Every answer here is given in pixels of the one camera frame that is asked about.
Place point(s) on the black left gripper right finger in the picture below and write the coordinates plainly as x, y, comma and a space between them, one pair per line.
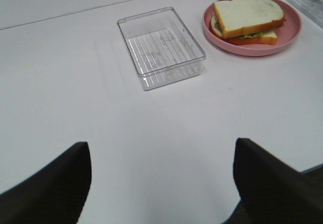
271, 191

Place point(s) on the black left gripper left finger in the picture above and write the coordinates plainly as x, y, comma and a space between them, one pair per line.
55, 194

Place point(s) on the bread slice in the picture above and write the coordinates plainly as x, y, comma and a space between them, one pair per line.
265, 39
240, 17

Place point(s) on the green lettuce leaf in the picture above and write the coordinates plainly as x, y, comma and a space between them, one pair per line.
215, 28

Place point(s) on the pink round plate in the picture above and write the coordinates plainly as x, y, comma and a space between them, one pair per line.
289, 31

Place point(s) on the left clear plastic tray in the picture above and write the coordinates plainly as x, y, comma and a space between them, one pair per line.
161, 47

